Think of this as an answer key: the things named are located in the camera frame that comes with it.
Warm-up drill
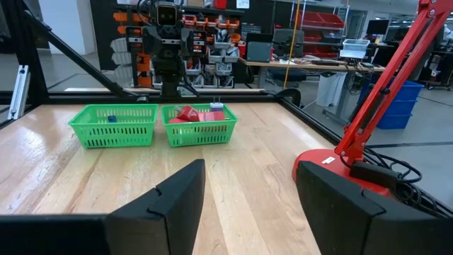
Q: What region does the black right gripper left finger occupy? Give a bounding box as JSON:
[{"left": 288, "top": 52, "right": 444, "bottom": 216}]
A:
[{"left": 105, "top": 159, "right": 207, "bottom": 255}]

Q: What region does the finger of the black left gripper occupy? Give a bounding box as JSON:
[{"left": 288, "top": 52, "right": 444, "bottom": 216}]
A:
[
  {"left": 180, "top": 28, "right": 195, "bottom": 57},
  {"left": 142, "top": 25, "right": 162, "bottom": 57}
]

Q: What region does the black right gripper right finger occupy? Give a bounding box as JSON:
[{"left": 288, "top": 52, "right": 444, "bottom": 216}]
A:
[{"left": 296, "top": 160, "right": 453, "bottom": 255}]

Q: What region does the black office chair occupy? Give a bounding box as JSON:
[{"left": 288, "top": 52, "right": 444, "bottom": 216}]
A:
[{"left": 267, "top": 28, "right": 307, "bottom": 83}]

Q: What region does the red desk lamp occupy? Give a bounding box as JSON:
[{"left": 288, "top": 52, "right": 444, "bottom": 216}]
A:
[{"left": 292, "top": 0, "right": 453, "bottom": 198}]

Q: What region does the grey equipment case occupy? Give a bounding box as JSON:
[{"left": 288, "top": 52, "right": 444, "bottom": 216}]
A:
[{"left": 246, "top": 41, "right": 273, "bottom": 64}]

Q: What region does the green plastic mesh basket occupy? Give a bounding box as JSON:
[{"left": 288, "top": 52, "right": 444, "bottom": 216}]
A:
[
  {"left": 161, "top": 103, "right": 239, "bottom": 148},
  {"left": 67, "top": 103, "right": 159, "bottom": 149}
]

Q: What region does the blue plastic storage bin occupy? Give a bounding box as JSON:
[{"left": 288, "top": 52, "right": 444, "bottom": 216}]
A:
[
  {"left": 359, "top": 79, "right": 425, "bottom": 102},
  {"left": 384, "top": 100, "right": 414, "bottom": 116},
  {"left": 376, "top": 113, "right": 412, "bottom": 130}
]

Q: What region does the wooden work desk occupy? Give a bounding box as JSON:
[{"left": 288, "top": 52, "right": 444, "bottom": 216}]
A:
[{"left": 239, "top": 57, "right": 386, "bottom": 125}]

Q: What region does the red bin shelving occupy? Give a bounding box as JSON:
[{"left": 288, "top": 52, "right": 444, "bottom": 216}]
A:
[{"left": 295, "top": 9, "right": 346, "bottom": 57}]

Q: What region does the clear plastic tub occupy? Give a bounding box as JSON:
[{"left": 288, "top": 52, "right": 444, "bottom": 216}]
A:
[{"left": 339, "top": 38, "right": 371, "bottom": 60}]

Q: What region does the black computer screen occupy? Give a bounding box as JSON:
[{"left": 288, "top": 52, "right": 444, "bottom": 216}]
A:
[{"left": 366, "top": 19, "right": 391, "bottom": 36}]

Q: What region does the black lamp power cord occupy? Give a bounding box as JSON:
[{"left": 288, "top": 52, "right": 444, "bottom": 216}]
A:
[{"left": 348, "top": 147, "right": 453, "bottom": 217}]

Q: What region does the black aluminium table frame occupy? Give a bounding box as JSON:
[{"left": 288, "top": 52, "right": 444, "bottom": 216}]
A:
[{"left": 0, "top": 0, "right": 453, "bottom": 219}]

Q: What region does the yellow hanging cable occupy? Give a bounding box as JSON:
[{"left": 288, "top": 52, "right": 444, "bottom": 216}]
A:
[{"left": 282, "top": 0, "right": 302, "bottom": 90}]

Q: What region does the silver aluminium bracket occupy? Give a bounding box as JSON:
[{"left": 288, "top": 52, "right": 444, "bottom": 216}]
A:
[{"left": 7, "top": 64, "right": 32, "bottom": 120}]

